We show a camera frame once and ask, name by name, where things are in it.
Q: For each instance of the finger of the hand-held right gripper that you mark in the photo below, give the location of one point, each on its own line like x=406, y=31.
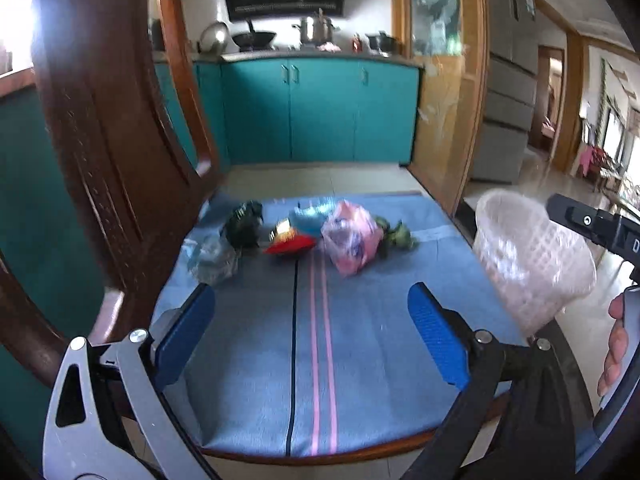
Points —
x=580, y=220

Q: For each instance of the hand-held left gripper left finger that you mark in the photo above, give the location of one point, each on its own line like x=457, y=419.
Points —
x=185, y=330

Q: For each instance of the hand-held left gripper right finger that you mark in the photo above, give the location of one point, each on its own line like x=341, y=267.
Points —
x=440, y=340

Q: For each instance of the white plastic basket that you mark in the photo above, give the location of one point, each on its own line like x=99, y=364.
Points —
x=530, y=260

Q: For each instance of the person's right hand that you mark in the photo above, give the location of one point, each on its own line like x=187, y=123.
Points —
x=617, y=340

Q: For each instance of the pink hanging cloth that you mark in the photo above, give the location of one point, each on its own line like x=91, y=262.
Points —
x=590, y=160

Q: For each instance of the blue striped seat cushion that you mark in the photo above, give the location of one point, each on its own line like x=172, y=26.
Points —
x=380, y=320

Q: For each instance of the clear crumpled plastic wrapper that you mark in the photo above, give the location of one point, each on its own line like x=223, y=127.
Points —
x=212, y=260

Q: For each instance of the green crumpled wrapper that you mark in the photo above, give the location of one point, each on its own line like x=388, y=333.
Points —
x=397, y=235

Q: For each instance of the black plastic bag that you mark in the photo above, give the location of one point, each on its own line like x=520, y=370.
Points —
x=245, y=225

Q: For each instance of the person's blue trousers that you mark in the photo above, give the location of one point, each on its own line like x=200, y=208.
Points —
x=585, y=452

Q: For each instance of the pink plastic bag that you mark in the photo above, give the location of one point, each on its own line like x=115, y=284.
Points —
x=350, y=245

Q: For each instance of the red snack wrapper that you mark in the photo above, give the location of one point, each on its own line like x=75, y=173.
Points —
x=290, y=245

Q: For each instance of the grey refrigerator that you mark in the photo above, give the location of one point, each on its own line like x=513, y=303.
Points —
x=505, y=85

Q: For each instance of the teal side cabinet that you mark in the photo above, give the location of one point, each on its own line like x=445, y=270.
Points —
x=35, y=260

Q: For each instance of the light blue plastic bag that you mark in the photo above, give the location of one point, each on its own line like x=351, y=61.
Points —
x=310, y=217

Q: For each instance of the wood-framed glass door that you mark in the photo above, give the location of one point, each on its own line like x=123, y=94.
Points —
x=445, y=100

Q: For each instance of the dark wooden chair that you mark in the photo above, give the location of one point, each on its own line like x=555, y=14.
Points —
x=100, y=135

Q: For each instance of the teal kitchen cabinet with counter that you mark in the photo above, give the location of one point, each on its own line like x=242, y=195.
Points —
x=320, y=110

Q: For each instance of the black casserole pot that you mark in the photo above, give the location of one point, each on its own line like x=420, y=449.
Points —
x=381, y=42

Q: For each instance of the red canister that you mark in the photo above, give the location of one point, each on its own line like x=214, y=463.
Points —
x=356, y=44

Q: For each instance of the steel mixing bowl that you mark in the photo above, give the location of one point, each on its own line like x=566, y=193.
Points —
x=216, y=37

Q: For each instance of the black wok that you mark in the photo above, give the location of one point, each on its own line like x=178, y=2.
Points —
x=255, y=40

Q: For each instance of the white rag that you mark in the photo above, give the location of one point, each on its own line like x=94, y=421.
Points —
x=329, y=47

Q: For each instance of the steel cooking pot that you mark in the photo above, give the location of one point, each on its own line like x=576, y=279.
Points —
x=315, y=30

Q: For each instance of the green wall garland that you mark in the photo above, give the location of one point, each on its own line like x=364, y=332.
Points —
x=605, y=95

